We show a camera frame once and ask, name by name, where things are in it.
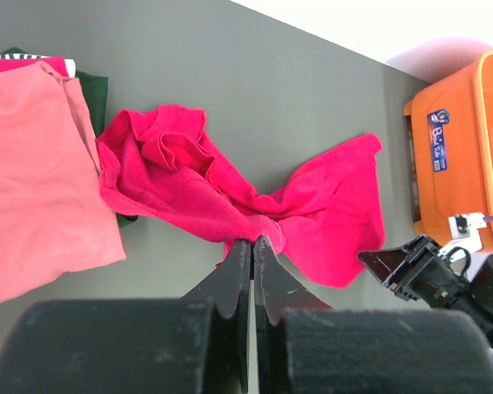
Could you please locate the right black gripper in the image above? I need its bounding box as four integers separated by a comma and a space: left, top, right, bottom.
357, 234, 493, 329

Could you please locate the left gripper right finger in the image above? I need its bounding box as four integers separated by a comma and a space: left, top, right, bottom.
252, 237, 493, 393

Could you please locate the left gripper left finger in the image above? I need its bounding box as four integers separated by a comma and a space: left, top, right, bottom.
0, 241, 251, 393

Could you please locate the crimson red t shirt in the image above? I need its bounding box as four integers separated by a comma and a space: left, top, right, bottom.
96, 104, 385, 288

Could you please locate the orange plastic basket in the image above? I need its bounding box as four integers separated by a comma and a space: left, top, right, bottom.
403, 52, 493, 252

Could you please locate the salmon pink folded t shirt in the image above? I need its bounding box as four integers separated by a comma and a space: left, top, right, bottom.
0, 61, 126, 303

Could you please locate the dark green folded t shirt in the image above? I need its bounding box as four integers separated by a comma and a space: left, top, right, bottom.
0, 47, 139, 229

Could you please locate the white striped folded t shirt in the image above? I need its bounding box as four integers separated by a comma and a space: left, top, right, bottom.
0, 53, 76, 78

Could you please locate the red folded t shirt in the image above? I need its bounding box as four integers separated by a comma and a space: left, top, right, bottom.
0, 57, 70, 77

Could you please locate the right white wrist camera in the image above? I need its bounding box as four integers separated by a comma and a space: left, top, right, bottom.
439, 213, 487, 263

